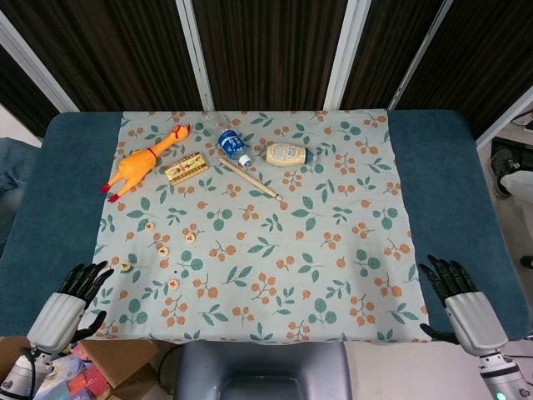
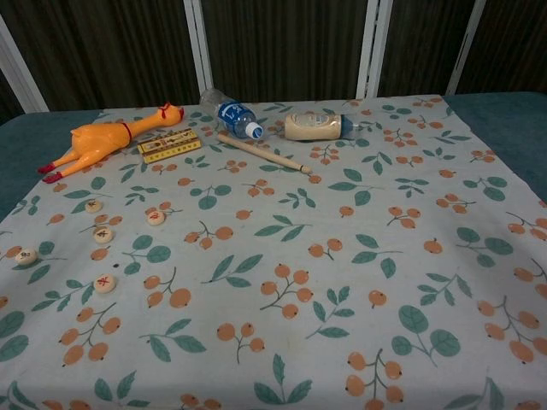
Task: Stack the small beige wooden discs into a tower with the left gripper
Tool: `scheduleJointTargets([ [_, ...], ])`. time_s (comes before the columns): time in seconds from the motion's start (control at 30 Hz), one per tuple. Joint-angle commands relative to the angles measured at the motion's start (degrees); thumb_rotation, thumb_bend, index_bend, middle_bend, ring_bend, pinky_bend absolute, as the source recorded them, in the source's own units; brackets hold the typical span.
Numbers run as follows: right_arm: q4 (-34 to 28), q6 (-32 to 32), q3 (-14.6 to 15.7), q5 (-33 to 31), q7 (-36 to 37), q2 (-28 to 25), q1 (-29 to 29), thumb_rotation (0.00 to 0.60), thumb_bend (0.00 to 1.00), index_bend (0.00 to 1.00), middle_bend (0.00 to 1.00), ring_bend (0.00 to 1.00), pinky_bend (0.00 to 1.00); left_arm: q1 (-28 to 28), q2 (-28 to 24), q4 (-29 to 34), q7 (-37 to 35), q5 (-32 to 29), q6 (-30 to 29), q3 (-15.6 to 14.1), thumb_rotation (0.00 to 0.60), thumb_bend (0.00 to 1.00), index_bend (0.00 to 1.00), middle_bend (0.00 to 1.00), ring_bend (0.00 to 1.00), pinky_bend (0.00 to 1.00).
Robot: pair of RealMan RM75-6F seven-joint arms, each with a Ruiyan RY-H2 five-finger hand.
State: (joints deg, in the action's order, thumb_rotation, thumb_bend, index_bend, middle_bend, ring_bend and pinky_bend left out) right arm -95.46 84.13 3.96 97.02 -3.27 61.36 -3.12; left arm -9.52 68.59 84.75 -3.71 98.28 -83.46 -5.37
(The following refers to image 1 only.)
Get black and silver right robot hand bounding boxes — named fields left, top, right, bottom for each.
left=418, top=254, right=510, bottom=358

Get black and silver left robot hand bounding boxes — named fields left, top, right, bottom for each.
left=27, top=261, right=115, bottom=354

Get brown cardboard box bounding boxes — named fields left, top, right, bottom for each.
left=0, top=336, right=162, bottom=400

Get teal table cover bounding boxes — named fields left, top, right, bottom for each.
left=0, top=108, right=528, bottom=341

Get white trouser leg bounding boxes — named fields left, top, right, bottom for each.
left=499, top=169, right=533, bottom=202

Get black sneaker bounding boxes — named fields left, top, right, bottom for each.
left=489, top=145, right=518, bottom=199

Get blue jeans leg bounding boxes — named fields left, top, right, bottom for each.
left=0, top=137, right=41, bottom=201

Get orange rubber chicken toy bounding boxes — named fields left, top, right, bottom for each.
left=99, top=123, right=192, bottom=204

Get gold patterned card box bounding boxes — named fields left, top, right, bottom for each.
left=163, top=152, right=209, bottom=185

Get grey robot torso housing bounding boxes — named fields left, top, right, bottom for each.
left=173, top=340, right=353, bottom=400

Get floral printed tablecloth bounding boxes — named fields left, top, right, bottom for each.
left=77, top=108, right=431, bottom=345

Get tapered wooden stick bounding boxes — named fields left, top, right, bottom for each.
left=218, top=157, right=284, bottom=204

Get clear water bottle blue label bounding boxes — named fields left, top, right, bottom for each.
left=202, top=111, right=254, bottom=168

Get cream mayonnaise squeeze bottle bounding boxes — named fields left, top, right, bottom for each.
left=266, top=142, right=321, bottom=168

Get dark folding screen white frames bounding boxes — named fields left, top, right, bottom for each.
left=0, top=0, right=533, bottom=148

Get black floor cable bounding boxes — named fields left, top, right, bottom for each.
left=157, top=344, right=181, bottom=395

